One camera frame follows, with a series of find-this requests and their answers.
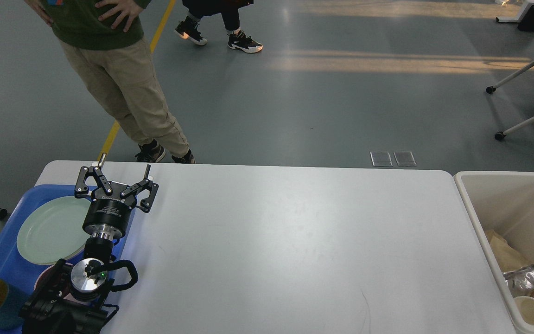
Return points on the blue plastic tray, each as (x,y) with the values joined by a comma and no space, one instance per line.
(17,271)

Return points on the mint green plate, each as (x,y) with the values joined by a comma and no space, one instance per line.
(54,230)

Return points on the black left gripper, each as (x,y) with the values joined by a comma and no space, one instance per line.
(109,213)

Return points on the brown paper bag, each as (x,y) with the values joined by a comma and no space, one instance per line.
(508,259)

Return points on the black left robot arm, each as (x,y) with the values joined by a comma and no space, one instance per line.
(72,298)

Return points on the beige plastic bin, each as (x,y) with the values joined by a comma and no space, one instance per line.
(502,201)

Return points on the aluminium foil tray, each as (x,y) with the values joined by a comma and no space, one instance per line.
(520,282)

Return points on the person in green sweater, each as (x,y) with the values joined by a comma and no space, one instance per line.
(104,43)

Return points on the pink mug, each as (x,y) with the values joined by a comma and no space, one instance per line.
(55,278)

